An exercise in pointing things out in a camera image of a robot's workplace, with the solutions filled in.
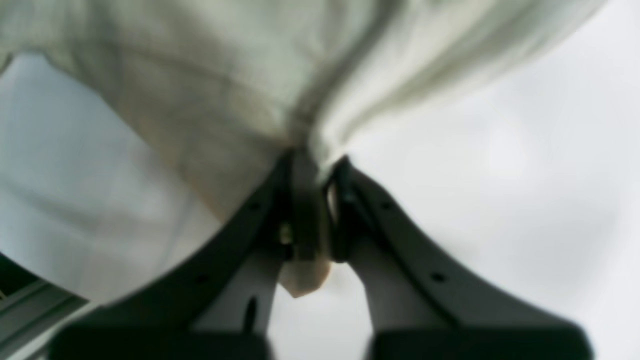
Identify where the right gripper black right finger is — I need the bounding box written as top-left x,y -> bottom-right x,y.
327,157 -> 594,360

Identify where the beige grey t-shirt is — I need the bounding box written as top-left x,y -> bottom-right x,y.
1,0 -> 604,302

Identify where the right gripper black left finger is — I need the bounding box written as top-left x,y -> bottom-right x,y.
48,149 -> 322,360

